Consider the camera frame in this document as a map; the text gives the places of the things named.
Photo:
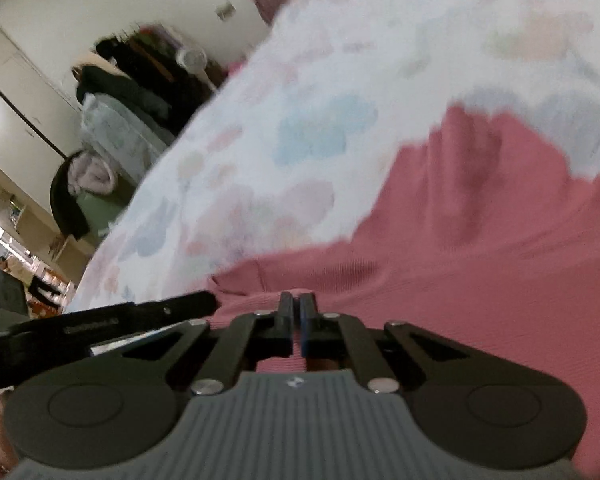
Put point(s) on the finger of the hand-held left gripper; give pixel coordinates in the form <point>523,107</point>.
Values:
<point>130,312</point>

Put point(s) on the dark hanging clothes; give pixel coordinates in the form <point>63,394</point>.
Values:
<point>130,80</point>

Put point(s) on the white standing fan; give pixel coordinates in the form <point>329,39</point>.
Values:
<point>190,58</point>

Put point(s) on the pale pink fluffy cloth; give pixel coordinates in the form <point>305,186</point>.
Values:
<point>90,174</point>

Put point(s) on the light green hanging garment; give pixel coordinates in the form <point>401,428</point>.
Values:
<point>120,135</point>

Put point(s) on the white wardrobe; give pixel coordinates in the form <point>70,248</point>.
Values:
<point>10,100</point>

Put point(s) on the cluttered shelf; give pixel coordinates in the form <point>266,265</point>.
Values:
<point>10,245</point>

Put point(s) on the pink knit garment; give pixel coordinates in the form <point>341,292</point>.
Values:
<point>480,260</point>

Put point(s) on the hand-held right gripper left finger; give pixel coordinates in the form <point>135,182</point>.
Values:
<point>285,321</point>

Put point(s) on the wall outlet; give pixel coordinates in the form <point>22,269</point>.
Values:
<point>225,10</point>

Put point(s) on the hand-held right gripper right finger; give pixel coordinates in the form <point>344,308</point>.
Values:
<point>307,325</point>

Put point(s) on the bed with floral cover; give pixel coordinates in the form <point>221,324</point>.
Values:
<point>305,110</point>

